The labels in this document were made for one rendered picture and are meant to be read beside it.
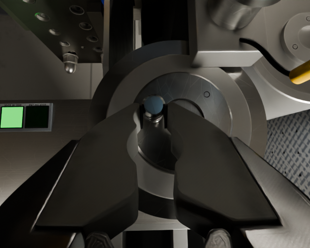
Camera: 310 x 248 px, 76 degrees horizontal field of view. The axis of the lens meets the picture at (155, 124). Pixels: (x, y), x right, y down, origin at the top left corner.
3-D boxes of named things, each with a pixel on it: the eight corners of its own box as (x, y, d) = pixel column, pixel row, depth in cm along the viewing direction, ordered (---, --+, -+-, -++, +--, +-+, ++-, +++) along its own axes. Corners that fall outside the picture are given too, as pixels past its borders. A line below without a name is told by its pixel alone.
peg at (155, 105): (137, 98, 11) (159, 89, 12) (140, 108, 14) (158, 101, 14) (147, 120, 11) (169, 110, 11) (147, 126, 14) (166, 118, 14)
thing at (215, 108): (222, 186, 14) (116, 159, 14) (213, 181, 16) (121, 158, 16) (242, 83, 15) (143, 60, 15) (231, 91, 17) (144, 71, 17)
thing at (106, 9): (110, -112, 20) (108, 66, 17) (133, 30, 43) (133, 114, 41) (106, -112, 20) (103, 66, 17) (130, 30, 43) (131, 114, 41)
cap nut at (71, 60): (75, 52, 49) (74, 70, 48) (80, 59, 53) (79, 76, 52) (60, 53, 49) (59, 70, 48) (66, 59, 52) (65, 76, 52)
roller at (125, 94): (255, 62, 16) (248, 207, 15) (192, 115, 42) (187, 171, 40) (115, 46, 16) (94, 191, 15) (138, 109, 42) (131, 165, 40)
